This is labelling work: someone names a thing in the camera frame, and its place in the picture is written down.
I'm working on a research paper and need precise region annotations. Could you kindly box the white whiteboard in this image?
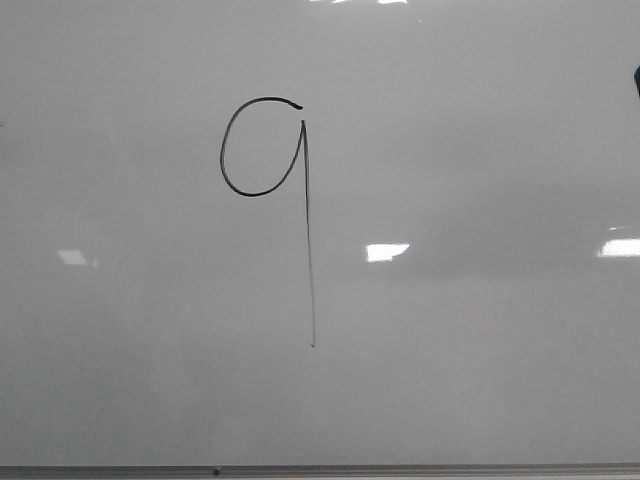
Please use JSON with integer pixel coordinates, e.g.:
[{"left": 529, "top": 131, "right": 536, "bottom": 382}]
[{"left": 1, "top": 1, "right": 639, "bottom": 467}]

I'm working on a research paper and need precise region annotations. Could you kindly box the grey aluminium whiteboard frame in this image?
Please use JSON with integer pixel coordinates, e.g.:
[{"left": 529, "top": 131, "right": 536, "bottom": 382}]
[{"left": 1, "top": 462, "right": 639, "bottom": 479}]

